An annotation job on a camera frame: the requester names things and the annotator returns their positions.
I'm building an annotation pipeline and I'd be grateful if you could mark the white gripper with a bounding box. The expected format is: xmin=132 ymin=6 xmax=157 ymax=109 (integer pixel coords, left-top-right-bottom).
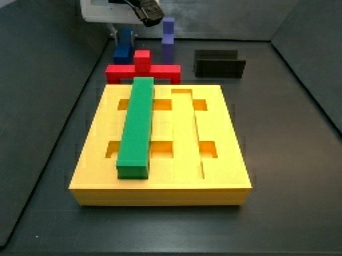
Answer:
xmin=80 ymin=0 xmax=143 ymax=40

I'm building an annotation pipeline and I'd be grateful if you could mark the blue long bar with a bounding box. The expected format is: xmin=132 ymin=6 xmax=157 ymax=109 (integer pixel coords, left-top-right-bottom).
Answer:
xmin=113 ymin=28 xmax=133 ymax=64

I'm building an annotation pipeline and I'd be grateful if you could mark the yellow slotted board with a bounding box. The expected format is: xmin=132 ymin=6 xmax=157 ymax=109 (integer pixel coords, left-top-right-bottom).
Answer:
xmin=69 ymin=85 xmax=251 ymax=206

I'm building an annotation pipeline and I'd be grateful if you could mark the red cross-shaped block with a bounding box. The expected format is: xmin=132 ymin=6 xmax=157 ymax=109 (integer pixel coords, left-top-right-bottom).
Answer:
xmin=105 ymin=50 xmax=181 ymax=84

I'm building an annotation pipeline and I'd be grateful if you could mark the purple upright block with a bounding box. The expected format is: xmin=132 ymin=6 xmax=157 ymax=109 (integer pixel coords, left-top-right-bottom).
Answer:
xmin=161 ymin=17 xmax=175 ymax=64

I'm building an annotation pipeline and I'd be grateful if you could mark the black slotted block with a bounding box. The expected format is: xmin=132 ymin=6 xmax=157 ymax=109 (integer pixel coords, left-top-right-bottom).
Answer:
xmin=193 ymin=50 xmax=245 ymax=78

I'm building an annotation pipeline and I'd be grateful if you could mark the green long bar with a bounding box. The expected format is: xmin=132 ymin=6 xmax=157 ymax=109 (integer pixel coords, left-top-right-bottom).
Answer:
xmin=116 ymin=77 xmax=153 ymax=179

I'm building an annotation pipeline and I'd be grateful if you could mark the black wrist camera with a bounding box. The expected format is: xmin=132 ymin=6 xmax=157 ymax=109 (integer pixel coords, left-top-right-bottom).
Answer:
xmin=108 ymin=0 xmax=164 ymax=27

